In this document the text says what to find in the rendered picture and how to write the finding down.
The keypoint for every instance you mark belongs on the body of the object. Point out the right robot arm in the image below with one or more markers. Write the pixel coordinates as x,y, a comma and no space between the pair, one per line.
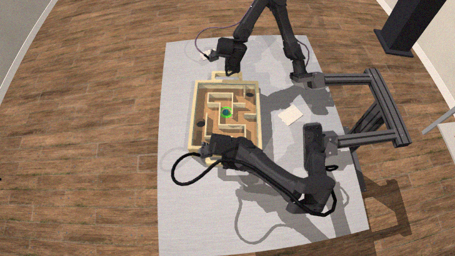
292,49

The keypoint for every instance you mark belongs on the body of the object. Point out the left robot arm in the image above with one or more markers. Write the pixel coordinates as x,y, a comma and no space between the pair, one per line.
316,188

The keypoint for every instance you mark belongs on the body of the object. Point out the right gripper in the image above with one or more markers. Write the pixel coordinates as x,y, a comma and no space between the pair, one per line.
231,64

